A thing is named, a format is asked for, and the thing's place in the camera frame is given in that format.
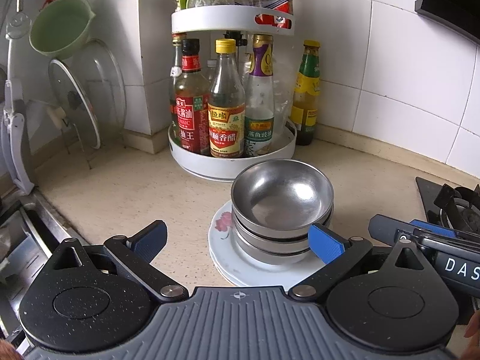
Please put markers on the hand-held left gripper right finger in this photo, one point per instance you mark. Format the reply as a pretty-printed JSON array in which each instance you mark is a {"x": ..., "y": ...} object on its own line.
[{"x": 326, "y": 243}]

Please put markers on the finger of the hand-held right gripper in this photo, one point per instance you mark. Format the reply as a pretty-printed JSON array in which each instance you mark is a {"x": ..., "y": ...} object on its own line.
[
  {"x": 431, "y": 228},
  {"x": 390, "y": 230}
]

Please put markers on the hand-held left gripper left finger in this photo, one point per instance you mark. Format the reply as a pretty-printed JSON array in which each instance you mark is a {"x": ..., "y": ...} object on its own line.
[{"x": 150, "y": 242}]

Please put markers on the black pan support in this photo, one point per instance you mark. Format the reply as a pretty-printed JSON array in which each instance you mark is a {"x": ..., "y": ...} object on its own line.
[{"x": 450, "y": 198}]

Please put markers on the black gas stove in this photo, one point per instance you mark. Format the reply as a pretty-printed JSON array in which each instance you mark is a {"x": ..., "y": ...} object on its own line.
[{"x": 425, "y": 191}]

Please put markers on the white two-tier round rack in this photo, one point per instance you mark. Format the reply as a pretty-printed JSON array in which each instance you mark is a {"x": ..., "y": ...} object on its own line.
[{"x": 232, "y": 168}]

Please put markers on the stainless steel sink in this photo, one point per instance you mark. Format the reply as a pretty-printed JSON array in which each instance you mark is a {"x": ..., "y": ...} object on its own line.
[{"x": 26, "y": 240}]

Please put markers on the red-cap soy sauce bottle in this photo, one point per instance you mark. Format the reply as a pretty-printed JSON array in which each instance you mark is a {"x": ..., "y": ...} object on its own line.
[{"x": 191, "y": 120}]

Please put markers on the yellow-cap vinegar bottle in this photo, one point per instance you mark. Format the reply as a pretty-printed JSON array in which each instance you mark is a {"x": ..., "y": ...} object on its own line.
[{"x": 226, "y": 127}]

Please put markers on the small glass pot lid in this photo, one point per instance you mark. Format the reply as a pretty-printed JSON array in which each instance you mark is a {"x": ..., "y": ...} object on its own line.
[{"x": 77, "y": 105}]

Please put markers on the large glass pot lid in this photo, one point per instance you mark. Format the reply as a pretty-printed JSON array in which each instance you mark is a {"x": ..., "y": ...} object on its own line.
[{"x": 110, "y": 82}]

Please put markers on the green yellow label oil bottle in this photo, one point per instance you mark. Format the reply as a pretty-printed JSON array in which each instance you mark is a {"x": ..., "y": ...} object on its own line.
[{"x": 309, "y": 75}]

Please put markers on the clear bottle white cap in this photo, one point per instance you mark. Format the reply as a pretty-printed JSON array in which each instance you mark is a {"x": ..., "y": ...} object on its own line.
[{"x": 212, "y": 69}]

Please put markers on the gold-cap purple-label sauce bottle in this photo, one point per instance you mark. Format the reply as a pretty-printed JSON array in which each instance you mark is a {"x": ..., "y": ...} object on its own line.
[{"x": 262, "y": 60}]

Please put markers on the black range hood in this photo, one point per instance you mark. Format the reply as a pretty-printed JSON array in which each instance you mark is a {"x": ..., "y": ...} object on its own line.
[{"x": 450, "y": 0}]

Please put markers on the green plastic basin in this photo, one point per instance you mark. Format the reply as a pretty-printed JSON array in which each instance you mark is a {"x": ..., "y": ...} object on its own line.
[{"x": 62, "y": 26}]

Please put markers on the metal slotted ladle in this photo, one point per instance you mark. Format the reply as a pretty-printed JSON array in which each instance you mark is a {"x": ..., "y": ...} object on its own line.
[{"x": 17, "y": 20}]

